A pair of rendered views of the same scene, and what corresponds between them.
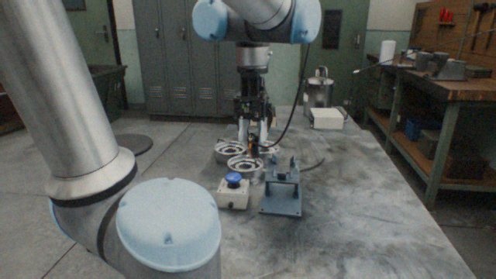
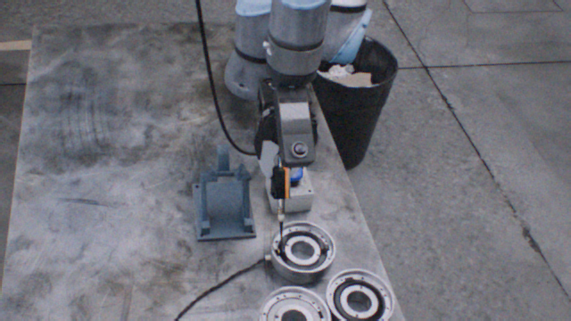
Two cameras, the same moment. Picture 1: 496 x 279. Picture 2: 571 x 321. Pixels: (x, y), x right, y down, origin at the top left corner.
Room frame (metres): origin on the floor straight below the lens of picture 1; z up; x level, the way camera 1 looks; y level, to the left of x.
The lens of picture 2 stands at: (1.34, -0.31, 1.62)
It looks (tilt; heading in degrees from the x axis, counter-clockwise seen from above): 44 degrees down; 155
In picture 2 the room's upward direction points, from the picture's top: 8 degrees clockwise
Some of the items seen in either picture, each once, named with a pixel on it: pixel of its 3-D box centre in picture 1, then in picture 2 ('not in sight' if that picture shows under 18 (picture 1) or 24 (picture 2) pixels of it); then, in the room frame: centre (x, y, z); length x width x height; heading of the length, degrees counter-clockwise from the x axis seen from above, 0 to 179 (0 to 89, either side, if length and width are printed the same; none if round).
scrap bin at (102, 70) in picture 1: (77, 97); not in sight; (3.63, 2.11, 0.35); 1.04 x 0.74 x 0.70; 83
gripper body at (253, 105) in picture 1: (252, 93); (286, 94); (0.69, -0.01, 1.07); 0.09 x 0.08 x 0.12; 170
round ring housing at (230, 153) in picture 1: (230, 153); (358, 304); (0.91, 0.06, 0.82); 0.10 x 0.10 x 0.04
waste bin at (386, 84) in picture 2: not in sight; (340, 105); (-0.23, 0.63, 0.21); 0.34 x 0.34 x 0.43
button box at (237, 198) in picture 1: (232, 194); (288, 186); (0.65, 0.04, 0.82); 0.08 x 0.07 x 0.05; 173
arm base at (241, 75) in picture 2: not in sight; (260, 61); (0.30, 0.10, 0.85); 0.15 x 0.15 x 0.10
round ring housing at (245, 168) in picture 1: (245, 168); (302, 253); (0.79, 0.01, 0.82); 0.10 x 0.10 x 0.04
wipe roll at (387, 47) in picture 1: (387, 52); not in sight; (2.80, -1.24, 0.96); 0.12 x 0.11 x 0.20; 83
